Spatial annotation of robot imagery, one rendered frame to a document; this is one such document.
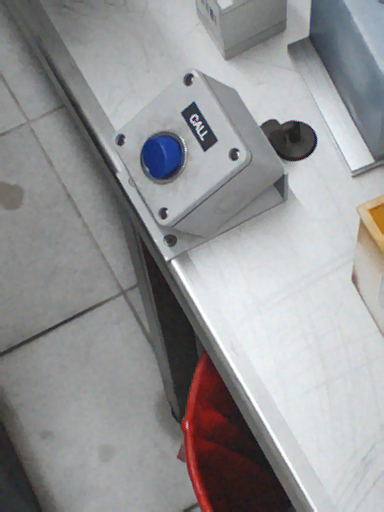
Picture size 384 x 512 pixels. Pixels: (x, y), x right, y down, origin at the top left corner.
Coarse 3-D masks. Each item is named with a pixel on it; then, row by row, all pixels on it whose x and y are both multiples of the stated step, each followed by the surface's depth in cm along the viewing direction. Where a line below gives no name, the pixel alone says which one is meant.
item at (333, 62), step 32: (320, 0) 78; (352, 0) 74; (320, 32) 81; (352, 32) 75; (320, 64) 83; (352, 64) 77; (320, 96) 82; (352, 96) 79; (352, 128) 81; (352, 160) 80
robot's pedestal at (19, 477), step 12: (0, 420) 166; (0, 432) 155; (0, 444) 144; (0, 456) 135; (12, 456) 156; (0, 468) 130; (12, 468) 145; (0, 480) 133; (12, 480) 136; (24, 480) 157; (0, 492) 136; (12, 492) 138; (24, 492) 146; (0, 504) 139; (12, 504) 141; (24, 504) 144; (36, 504) 159
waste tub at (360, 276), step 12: (372, 204) 69; (360, 216) 69; (372, 216) 70; (360, 228) 71; (372, 228) 68; (360, 240) 72; (372, 240) 69; (360, 252) 73; (372, 252) 70; (360, 264) 74; (372, 264) 71; (360, 276) 75; (372, 276) 72; (360, 288) 76; (372, 288) 74; (372, 300) 75; (372, 312) 76
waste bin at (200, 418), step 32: (192, 384) 121; (224, 384) 123; (192, 416) 120; (224, 416) 122; (192, 448) 119; (224, 448) 122; (256, 448) 132; (192, 480) 118; (224, 480) 128; (256, 480) 134
